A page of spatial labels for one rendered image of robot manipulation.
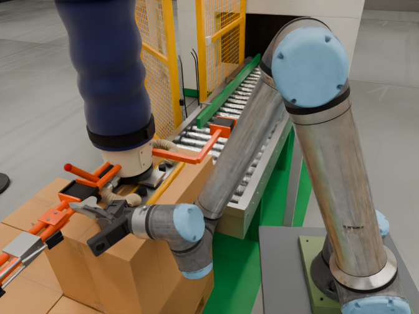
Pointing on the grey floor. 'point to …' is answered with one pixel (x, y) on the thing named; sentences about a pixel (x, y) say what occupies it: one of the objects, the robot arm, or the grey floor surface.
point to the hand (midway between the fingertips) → (78, 225)
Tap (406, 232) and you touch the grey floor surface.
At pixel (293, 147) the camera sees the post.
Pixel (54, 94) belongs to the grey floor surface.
